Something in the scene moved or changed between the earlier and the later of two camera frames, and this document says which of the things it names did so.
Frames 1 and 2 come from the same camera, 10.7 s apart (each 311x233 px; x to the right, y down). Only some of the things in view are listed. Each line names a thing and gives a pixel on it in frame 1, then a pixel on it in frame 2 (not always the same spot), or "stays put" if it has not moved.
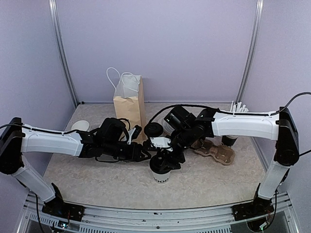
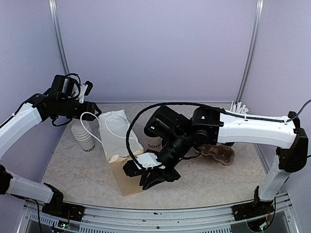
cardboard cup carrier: x=223 y=155 stays put
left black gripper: x=135 y=153 -> x=87 y=113
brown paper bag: x=129 y=100 -> x=122 y=143
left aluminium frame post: x=53 y=13 stays put
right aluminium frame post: x=257 y=28 stays put
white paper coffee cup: x=158 y=142 stays put
